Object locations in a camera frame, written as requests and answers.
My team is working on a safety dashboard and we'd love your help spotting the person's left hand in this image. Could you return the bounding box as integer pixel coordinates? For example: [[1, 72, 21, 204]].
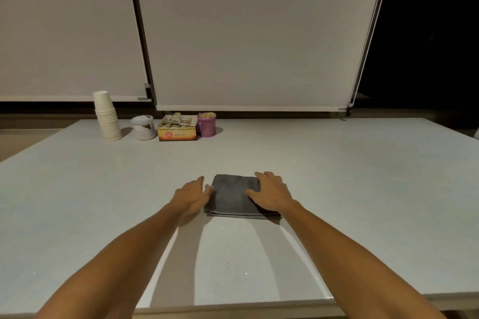
[[169, 176, 215, 218]]

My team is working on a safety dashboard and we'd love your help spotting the person's right hand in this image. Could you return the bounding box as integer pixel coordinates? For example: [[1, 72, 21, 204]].
[[245, 171, 301, 217]]

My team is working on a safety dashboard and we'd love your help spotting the grey cloth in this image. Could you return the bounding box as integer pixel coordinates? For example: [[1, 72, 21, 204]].
[[204, 174, 282, 220]]

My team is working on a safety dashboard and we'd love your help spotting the person's right forearm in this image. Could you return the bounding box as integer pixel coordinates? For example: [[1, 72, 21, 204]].
[[280, 201, 447, 319]]

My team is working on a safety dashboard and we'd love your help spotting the person's left forearm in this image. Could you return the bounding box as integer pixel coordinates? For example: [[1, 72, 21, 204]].
[[35, 201, 188, 319]]

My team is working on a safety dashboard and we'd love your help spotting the purple plastic cup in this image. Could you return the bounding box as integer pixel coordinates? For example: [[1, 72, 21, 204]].
[[197, 113, 217, 138]]

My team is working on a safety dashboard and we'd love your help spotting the orange cardboard box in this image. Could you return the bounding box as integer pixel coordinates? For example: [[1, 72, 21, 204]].
[[157, 115, 198, 142]]

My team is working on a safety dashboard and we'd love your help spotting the pile of sachets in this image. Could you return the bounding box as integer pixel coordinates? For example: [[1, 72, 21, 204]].
[[162, 112, 192, 128]]

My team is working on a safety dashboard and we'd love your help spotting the white round jar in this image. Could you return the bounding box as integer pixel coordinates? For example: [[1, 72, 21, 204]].
[[131, 115, 156, 141]]

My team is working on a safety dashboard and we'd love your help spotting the stack of white paper cups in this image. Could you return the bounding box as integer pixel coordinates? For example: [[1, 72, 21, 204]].
[[93, 91, 123, 142]]

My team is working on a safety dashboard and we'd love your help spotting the wide white roller blind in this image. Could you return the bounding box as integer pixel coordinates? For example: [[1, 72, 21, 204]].
[[131, 0, 390, 112]]

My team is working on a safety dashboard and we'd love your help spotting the narrow white roller blind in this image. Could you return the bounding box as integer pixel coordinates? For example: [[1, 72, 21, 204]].
[[0, 0, 152, 103]]

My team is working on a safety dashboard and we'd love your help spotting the dark window pane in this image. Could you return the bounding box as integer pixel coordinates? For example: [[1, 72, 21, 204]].
[[354, 0, 479, 111]]

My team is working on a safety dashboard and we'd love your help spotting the dark window frame post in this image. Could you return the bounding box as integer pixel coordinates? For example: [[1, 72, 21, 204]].
[[124, 0, 157, 108]]

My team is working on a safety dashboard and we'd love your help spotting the blind bead chain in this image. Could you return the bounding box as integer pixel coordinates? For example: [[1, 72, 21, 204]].
[[346, 0, 394, 117]]

